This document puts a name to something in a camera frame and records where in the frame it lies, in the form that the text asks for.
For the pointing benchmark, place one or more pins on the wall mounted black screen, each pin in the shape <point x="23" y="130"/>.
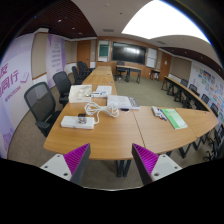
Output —
<point x="128" y="53"/>

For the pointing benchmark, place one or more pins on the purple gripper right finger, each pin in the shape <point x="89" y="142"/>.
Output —
<point x="151" y="166"/>

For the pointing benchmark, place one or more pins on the white whiteboard right of screen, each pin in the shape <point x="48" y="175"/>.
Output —
<point x="151" y="58"/>

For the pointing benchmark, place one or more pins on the white paper sheets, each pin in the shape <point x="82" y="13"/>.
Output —
<point x="104" y="90"/>

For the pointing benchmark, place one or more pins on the black charger plug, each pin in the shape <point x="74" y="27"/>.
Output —
<point x="81" y="116"/>

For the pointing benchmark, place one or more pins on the black office chair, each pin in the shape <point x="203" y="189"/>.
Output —
<point x="42" y="105"/>
<point x="78" y="80"/>
<point x="63" y="85"/>

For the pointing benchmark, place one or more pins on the white flat box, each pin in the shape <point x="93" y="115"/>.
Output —
<point x="122" y="102"/>

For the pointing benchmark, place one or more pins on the small desk at front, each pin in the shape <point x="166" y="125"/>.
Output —
<point x="129" y="70"/>

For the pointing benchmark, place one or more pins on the white cardboard box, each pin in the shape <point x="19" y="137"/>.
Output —
<point x="80" y="93"/>

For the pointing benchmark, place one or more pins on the white power strip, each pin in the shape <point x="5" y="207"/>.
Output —
<point x="78" y="122"/>

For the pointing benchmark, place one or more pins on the near black office chair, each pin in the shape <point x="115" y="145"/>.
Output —
<point x="42" y="105"/>

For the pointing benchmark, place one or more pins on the green booklet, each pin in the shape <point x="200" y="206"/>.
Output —
<point x="174" y="118"/>

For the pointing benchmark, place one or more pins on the marker pens pack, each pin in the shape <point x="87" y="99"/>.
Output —
<point x="158" y="113"/>

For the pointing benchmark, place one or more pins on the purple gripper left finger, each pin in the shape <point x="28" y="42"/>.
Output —
<point x="69" y="166"/>

